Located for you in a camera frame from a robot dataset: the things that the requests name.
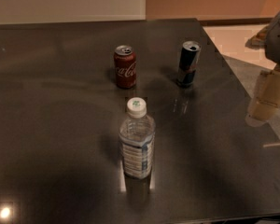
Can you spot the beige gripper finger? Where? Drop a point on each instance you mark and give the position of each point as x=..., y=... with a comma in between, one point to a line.
x=258, y=40
x=266, y=98

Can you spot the blue silver energy drink can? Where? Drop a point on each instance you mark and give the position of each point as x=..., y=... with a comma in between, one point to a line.
x=189, y=58

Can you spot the red coke can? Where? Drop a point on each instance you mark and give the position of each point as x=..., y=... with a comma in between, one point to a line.
x=125, y=66

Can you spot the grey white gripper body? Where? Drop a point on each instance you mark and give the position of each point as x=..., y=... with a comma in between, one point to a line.
x=278, y=42

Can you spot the clear plastic water bottle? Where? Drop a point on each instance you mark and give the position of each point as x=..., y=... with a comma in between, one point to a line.
x=136, y=139

